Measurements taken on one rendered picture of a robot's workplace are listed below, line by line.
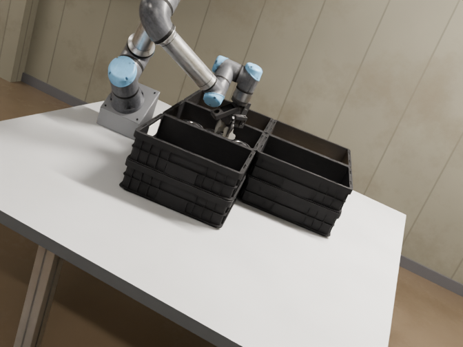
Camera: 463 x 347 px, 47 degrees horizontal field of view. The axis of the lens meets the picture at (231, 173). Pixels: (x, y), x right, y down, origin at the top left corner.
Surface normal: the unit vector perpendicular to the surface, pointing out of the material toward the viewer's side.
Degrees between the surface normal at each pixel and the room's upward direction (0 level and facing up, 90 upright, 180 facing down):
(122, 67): 50
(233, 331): 0
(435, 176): 90
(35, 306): 90
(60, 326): 0
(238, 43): 90
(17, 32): 90
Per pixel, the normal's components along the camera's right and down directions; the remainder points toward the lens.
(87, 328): 0.33, -0.87
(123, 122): -0.26, 0.28
